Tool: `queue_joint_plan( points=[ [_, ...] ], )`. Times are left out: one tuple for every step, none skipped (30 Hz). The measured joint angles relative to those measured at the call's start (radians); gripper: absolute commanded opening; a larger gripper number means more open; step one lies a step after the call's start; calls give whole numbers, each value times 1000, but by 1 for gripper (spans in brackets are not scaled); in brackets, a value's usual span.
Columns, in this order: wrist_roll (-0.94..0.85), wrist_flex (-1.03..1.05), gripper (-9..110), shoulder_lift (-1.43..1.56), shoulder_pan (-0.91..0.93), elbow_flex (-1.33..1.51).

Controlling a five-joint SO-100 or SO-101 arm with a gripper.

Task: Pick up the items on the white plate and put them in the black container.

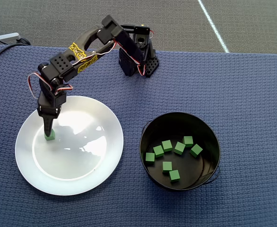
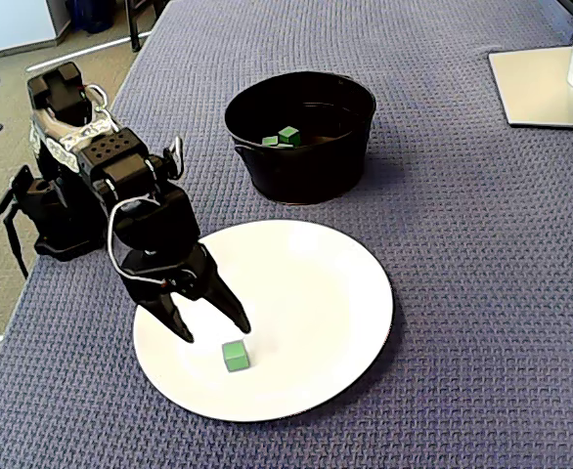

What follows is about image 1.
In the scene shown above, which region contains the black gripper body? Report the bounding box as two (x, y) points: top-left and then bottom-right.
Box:
(36, 81), (68, 119)

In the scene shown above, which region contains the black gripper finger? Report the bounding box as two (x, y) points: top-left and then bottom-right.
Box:
(43, 116), (56, 138)

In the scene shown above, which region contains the small green cube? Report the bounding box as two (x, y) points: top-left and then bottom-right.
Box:
(161, 140), (173, 153)
(169, 169), (181, 183)
(182, 136), (194, 148)
(44, 129), (56, 141)
(153, 145), (165, 158)
(145, 152), (156, 166)
(162, 161), (173, 174)
(173, 141), (186, 156)
(189, 143), (204, 158)

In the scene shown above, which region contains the white round plate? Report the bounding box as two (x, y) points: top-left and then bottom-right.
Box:
(15, 95), (124, 196)

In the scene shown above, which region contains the black metal bucket container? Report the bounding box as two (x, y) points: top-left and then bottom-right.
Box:
(139, 112), (221, 192)

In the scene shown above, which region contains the black caster wheel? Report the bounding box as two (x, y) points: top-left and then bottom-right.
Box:
(15, 37), (31, 46)

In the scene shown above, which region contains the grey metal chair leg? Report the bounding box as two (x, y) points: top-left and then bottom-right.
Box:
(0, 32), (20, 44)

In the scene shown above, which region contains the white floor tape line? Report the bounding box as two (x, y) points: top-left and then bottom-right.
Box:
(198, 0), (231, 53)

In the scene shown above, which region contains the blue woven table mat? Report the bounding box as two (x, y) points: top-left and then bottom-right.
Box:
(0, 44), (277, 227)

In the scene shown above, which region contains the thick black cable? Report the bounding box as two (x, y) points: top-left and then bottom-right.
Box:
(0, 43), (30, 79)

